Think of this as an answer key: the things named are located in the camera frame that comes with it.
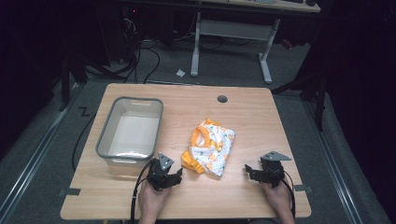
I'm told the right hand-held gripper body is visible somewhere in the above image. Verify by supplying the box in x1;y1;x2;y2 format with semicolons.
259;150;292;189

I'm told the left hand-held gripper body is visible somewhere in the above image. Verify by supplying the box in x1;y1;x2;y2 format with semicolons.
146;151;179;191

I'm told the orange and white baby garment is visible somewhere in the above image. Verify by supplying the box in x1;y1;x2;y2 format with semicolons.
181;118;237;178

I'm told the black tape strip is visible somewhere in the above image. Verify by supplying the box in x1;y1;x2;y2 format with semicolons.
293;184;314;194
58;188;81;197

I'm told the black metal stand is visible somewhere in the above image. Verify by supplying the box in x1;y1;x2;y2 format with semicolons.
270;66;330;133
57;52;90;113

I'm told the white-legged desk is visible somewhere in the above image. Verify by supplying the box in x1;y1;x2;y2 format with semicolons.
190;0;322;85

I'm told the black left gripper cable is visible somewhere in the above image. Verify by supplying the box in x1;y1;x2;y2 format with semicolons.
130;158;157;224

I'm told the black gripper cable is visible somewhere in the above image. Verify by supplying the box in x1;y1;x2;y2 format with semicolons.
130;158;157;224
281;169;297;218

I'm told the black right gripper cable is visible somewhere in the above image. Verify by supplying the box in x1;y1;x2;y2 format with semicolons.
281;169;297;218

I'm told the metal floor rail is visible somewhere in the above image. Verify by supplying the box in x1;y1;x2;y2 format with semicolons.
0;81;82;224
303;100;365;224

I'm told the black floor cable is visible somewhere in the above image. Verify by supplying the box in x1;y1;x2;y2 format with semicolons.
71;112;98;173

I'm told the bundle of black cables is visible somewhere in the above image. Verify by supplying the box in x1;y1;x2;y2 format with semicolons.
83;17;162;85

